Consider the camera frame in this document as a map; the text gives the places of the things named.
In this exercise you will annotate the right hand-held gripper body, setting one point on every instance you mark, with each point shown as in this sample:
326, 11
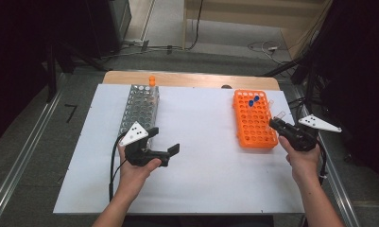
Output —
300, 138

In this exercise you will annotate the blue-capped test tube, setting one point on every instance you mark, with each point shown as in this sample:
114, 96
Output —
250, 103
256, 98

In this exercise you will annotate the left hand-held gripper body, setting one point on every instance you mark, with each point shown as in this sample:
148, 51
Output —
134, 134

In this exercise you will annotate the orange-capped test tube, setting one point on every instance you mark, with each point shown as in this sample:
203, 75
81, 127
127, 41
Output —
153, 83
151, 78

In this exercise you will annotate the clear glass test tube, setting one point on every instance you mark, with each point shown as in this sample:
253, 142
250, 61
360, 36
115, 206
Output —
280, 115
270, 104

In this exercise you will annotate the person's right hand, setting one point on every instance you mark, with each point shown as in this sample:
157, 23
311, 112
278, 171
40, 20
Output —
303, 164

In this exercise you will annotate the black metal stand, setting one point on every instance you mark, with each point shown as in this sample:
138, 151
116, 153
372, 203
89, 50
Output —
51, 72

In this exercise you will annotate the white board sheet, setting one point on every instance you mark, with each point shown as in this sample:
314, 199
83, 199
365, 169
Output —
203, 132

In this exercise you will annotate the power strip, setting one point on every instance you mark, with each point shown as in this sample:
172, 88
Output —
136, 44

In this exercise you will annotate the person's left hand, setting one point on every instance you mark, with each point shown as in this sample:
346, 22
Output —
133, 176

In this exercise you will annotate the metal floor rail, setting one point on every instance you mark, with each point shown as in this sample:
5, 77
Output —
23, 157
335, 189

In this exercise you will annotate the dark cabinet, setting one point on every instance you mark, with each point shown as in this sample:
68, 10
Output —
108, 25

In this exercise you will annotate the silver metal test tube rack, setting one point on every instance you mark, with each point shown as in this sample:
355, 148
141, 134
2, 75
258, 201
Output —
140, 107

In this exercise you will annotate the orange plastic test tube rack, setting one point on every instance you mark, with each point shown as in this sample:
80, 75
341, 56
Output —
254, 132

